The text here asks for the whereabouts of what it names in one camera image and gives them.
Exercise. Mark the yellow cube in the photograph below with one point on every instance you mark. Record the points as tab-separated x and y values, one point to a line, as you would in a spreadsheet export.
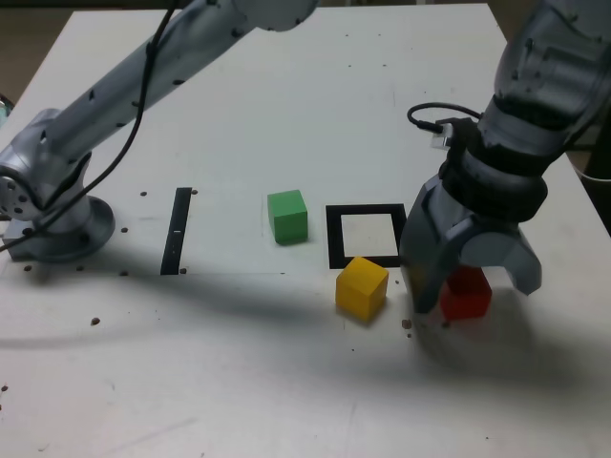
360	291

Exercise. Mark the small greenish object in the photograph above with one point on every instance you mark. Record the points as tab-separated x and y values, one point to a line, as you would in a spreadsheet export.
4	110

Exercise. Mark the red cube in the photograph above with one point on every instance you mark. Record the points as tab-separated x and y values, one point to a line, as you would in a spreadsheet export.
470	300

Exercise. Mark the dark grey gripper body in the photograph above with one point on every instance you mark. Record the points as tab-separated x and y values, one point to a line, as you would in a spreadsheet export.
444	205

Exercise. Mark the green cube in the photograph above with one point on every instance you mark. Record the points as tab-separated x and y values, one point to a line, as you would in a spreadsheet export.
288	219

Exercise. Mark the black tape strip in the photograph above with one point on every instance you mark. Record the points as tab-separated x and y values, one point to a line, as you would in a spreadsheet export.
174	248

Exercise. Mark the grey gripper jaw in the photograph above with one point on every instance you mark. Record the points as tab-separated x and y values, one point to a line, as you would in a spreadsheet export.
496	248
425	257

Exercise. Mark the small white wrist camera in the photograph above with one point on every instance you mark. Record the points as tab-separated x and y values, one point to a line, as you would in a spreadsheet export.
444	138

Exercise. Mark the black tape square outline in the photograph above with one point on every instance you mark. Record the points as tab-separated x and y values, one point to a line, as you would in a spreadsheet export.
334	238

